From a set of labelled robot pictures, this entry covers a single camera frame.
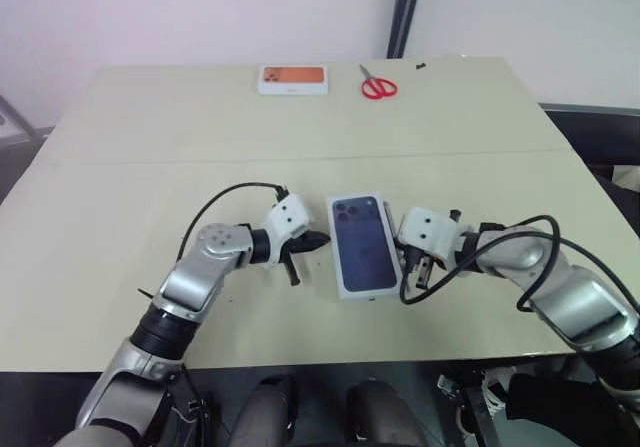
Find white box, orange phone print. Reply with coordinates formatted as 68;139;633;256
257;65;332;97

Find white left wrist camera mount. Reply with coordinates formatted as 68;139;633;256
262;193;314;268

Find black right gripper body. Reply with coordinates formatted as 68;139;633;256
403;245;445;293

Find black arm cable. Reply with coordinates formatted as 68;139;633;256
398;210;640;353
177;181;291;268

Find black metal bracket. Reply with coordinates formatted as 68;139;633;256
434;372;504;447

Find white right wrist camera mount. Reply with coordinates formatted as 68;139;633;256
397;206;464;264

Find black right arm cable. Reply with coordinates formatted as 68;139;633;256
398;210;640;353

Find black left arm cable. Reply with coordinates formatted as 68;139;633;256
177;181;291;268

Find grey metal frame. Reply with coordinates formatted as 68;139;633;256
0;94;56;149

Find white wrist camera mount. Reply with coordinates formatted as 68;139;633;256
262;193;314;268
397;206;464;264

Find dark metal post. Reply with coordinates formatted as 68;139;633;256
387;0;427;60

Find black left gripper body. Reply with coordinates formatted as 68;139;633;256
281;236;307;289

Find dark grey rounded shape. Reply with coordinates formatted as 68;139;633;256
345;377;427;447
233;374;299;447

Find red handled scissors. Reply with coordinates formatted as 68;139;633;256
358;63;400;102

